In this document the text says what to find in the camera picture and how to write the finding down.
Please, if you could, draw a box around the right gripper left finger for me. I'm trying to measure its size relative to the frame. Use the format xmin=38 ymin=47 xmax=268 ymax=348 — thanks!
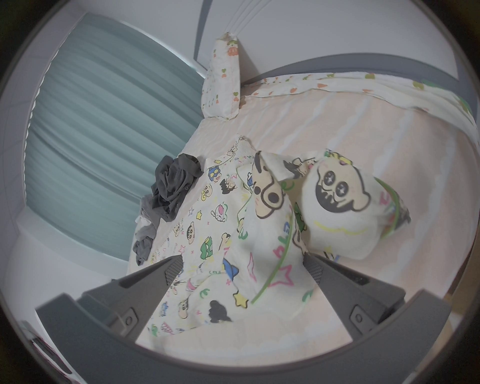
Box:
xmin=77 ymin=255 xmax=184 ymax=343

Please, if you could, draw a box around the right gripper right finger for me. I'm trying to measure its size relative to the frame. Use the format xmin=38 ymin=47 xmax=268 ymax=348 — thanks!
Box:
xmin=303 ymin=251 xmax=407 ymax=340

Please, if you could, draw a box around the white printed pyjama top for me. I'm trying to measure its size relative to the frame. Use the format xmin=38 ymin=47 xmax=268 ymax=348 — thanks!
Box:
xmin=148 ymin=136 xmax=412 ymax=338

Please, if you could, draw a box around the dark grey garment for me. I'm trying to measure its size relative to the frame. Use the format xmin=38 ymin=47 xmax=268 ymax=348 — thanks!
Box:
xmin=132 ymin=238 xmax=156 ymax=267

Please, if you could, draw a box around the light grey garment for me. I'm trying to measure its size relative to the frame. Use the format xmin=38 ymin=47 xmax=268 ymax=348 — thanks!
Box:
xmin=135 ymin=204 xmax=160 ymax=241

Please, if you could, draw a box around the black shirt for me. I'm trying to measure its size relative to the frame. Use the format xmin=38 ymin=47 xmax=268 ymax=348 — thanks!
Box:
xmin=151 ymin=153 xmax=205 ymax=222

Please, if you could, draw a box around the blue-green curtain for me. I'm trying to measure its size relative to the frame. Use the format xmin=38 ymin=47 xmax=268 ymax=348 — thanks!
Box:
xmin=23 ymin=13 xmax=207 ymax=276

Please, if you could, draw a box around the bed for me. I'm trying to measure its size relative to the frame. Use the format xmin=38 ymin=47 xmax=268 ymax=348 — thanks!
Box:
xmin=125 ymin=0 xmax=480 ymax=370

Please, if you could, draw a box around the white printed pillow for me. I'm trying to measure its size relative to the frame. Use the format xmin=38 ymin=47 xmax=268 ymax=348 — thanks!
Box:
xmin=200 ymin=33 xmax=242 ymax=121

